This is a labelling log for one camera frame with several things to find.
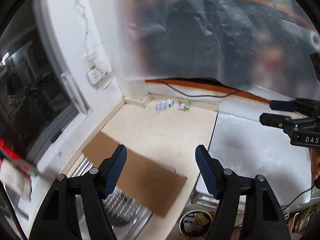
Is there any yellow rimmed trash bin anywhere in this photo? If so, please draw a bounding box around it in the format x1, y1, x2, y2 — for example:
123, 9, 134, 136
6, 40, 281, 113
178, 210, 215, 239

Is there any steel kitchen faucet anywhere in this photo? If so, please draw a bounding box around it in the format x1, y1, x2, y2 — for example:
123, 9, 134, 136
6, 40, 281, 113
1, 148, 55, 182

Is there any stainless steel sink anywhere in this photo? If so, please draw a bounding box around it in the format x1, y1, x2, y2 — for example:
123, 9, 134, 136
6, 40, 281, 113
67, 154, 152, 239

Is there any brown cardboard sheet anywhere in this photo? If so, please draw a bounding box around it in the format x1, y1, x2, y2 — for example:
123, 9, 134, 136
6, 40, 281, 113
82, 132, 187, 217

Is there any white cloth on faucet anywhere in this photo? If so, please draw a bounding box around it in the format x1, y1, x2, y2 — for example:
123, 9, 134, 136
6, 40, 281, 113
0, 159, 32, 202

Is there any green white wrapper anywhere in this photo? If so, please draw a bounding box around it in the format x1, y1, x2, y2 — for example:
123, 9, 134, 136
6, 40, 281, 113
178, 99, 190, 112

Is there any blue white wrapper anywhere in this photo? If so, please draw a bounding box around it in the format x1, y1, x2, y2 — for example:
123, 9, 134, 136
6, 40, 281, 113
155, 99, 176, 112

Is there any dark window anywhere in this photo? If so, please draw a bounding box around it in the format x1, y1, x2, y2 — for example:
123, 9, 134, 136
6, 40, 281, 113
1, 28, 79, 163

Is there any translucent plastic sheet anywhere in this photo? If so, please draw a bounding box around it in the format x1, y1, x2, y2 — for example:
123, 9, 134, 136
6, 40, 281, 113
116, 0, 319, 100

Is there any white wall holder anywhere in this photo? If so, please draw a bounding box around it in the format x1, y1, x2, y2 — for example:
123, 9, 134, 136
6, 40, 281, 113
60, 72, 88, 114

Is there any black power cable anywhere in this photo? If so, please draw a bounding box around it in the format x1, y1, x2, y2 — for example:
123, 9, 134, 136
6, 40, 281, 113
154, 79, 241, 99

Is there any white wall socket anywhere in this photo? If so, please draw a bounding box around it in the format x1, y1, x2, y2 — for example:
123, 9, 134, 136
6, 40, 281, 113
82, 51, 113, 87

